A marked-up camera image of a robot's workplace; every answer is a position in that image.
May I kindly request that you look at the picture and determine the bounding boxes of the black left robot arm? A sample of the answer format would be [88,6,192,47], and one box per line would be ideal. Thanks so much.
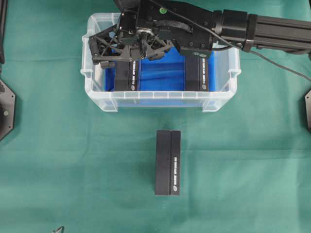
[0,0,8,64]

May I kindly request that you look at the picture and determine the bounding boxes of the clear plastic storage case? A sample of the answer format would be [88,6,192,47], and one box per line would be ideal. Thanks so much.
[81,13,241,112]

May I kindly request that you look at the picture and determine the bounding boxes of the black box d435i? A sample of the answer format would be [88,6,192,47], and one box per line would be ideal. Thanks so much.
[114,61,140,92]
[185,56,209,92]

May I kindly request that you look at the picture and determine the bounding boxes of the small grey tip bottom edge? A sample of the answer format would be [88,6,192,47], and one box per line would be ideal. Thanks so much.
[51,226,65,233]

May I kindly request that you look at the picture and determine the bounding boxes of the blue cloth liner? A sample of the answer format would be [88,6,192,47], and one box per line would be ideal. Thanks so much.
[104,48,216,91]

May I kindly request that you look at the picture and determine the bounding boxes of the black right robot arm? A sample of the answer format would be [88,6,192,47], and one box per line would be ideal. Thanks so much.
[88,0,311,67]

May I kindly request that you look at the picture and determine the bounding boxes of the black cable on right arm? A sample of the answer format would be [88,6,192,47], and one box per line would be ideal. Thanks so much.
[211,31,311,81]

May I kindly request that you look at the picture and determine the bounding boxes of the black box D415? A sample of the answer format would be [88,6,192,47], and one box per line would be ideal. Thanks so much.
[155,130,181,196]

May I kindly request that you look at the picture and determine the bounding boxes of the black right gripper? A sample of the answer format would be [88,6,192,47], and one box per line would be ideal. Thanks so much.
[88,12,173,68]

